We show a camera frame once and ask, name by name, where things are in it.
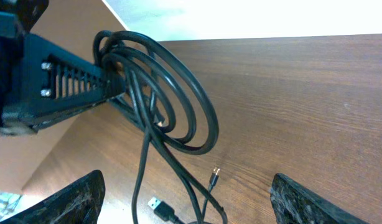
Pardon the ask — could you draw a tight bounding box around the black usb cable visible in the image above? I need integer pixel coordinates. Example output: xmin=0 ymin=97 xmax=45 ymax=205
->
xmin=146 ymin=167 xmax=221 ymax=224
xmin=92 ymin=30 xmax=228 ymax=224

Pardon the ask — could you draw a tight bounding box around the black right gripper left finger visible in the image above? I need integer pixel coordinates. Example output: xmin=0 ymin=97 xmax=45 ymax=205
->
xmin=0 ymin=170 xmax=106 ymax=224

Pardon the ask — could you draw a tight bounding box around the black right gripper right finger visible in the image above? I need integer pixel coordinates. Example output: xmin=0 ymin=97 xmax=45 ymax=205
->
xmin=270 ymin=173 xmax=365 ymax=224

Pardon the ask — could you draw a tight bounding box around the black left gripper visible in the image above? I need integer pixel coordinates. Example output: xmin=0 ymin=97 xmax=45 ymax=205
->
xmin=0 ymin=0 xmax=124 ymax=136

